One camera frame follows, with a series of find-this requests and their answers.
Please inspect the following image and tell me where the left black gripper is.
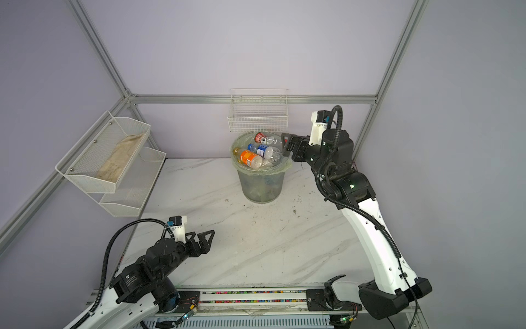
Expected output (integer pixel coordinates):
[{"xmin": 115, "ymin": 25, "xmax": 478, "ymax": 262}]
[{"xmin": 158, "ymin": 229, "xmax": 214, "ymax": 281}]

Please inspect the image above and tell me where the blue cap bottle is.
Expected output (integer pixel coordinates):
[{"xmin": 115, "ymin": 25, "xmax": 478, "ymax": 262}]
[{"xmin": 247, "ymin": 143, "xmax": 282, "ymax": 165}]

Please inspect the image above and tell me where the red label crushed bottle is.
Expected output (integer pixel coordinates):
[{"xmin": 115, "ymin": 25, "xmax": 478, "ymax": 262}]
[{"xmin": 254, "ymin": 132, "xmax": 286, "ymax": 148}]

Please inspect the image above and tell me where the orange label bottle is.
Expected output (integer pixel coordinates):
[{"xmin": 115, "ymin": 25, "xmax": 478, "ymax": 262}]
[{"xmin": 232, "ymin": 148, "xmax": 264, "ymax": 170}]

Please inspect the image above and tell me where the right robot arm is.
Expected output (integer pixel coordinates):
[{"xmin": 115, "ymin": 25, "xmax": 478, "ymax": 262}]
[{"xmin": 281, "ymin": 105, "xmax": 432, "ymax": 319}]

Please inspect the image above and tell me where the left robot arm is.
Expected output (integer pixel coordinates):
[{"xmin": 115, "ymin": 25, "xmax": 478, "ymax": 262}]
[{"xmin": 68, "ymin": 216, "xmax": 215, "ymax": 328}]

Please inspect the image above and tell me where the mesh waste bin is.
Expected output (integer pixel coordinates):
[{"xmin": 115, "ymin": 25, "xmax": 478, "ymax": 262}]
[{"xmin": 237, "ymin": 171, "xmax": 286, "ymax": 204}]

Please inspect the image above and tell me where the beige cloth in shelf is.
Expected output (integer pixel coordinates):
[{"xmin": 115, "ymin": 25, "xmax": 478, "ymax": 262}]
[{"xmin": 96, "ymin": 133, "xmax": 145, "ymax": 183}]

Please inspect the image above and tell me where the white mesh upper shelf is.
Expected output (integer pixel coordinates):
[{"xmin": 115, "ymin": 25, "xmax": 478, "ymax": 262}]
[{"xmin": 55, "ymin": 111, "xmax": 151, "ymax": 194}]

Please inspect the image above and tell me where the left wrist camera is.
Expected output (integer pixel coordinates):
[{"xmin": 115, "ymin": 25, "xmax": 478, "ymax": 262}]
[{"xmin": 167, "ymin": 216, "xmax": 188, "ymax": 243}]

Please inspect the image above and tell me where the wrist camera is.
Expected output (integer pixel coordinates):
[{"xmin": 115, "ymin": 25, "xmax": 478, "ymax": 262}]
[
  {"xmin": 167, "ymin": 216, "xmax": 188, "ymax": 243},
  {"xmin": 308, "ymin": 110, "xmax": 331, "ymax": 146}
]

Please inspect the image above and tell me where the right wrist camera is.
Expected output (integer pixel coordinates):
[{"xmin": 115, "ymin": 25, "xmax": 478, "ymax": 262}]
[{"xmin": 308, "ymin": 110, "xmax": 331, "ymax": 146}]

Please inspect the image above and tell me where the white wire wall basket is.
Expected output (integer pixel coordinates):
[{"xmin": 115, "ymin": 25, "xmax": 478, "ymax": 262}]
[{"xmin": 227, "ymin": 89, "xmax": 289, "ymax": 133}]

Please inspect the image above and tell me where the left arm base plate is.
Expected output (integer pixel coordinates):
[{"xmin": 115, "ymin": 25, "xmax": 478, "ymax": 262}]
[{"xmin": 173, "ymin": 291, "xmax": 201, "ymax": 314}]

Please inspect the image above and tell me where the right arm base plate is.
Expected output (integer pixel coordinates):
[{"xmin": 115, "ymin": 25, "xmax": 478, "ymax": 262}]
[{"xmin": 305, "ymin": 289, "xmax": 362, "ymax": 312}]

